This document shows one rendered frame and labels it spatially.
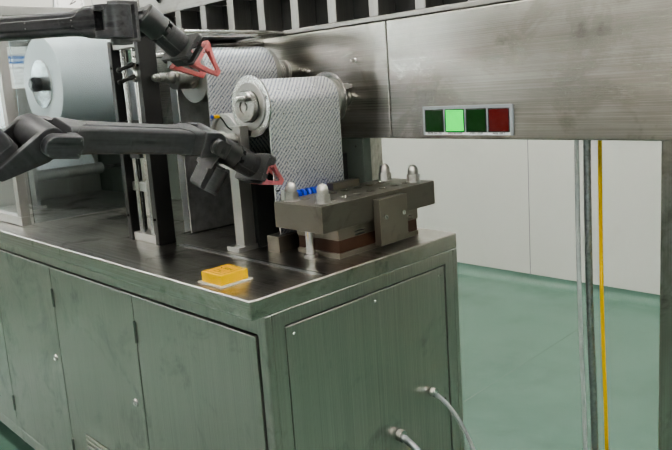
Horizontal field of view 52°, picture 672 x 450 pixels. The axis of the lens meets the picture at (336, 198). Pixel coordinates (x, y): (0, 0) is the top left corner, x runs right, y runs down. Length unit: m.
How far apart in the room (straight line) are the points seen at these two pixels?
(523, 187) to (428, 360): 2.67
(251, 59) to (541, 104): 0.80
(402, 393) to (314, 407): 0.29
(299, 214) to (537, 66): 0.61
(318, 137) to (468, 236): 2.96
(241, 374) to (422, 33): 0.90
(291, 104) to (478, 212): 2.97
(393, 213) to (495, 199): 2.84
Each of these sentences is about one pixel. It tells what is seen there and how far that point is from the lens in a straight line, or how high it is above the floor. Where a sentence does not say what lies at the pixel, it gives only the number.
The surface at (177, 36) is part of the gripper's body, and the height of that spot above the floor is 1.41.
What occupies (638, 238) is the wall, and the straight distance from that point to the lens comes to 4.07.
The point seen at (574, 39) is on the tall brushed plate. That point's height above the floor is 1.35.
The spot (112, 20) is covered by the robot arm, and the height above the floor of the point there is 1.44.
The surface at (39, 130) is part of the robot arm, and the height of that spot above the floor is 1.25.
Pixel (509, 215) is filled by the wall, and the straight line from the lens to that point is 4.40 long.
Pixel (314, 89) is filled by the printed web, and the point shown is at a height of 1.28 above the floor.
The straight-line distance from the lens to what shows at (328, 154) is 1.76.
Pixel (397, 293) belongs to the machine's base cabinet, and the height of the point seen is 0.80.
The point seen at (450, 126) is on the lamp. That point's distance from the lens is 1.67.
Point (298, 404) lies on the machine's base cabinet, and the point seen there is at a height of 0.65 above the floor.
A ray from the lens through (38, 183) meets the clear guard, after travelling 2.47.
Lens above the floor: 1.29
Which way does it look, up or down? 9 degrees down
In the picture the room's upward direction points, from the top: 4 degrees counter-clockwise
